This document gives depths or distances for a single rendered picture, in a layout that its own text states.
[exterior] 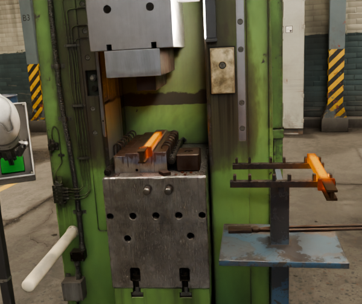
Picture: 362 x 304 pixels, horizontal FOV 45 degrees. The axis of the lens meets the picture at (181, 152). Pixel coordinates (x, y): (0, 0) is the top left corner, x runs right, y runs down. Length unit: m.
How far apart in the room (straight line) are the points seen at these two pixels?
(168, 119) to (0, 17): 7.38
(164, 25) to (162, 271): 0.90
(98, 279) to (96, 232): 0.22
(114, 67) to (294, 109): 5.38
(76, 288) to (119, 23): 1.12
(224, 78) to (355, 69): 5.84
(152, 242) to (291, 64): 5.35
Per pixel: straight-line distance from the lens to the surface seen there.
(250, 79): 1.70
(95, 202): 1.88
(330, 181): 1.29
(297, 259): 1.45
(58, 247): 1.78
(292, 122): 6.84
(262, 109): 1.72
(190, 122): 2.06
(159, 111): 2.07
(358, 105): 7.49
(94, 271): 2.01
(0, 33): 9.24
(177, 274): 1.71
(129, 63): 1.58
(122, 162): 1.65
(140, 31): 1.58
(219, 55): 1.67
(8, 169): 1.60
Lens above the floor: 1.35
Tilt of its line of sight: 13 degrees down
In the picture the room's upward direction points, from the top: 3 degrees counter-clockwise
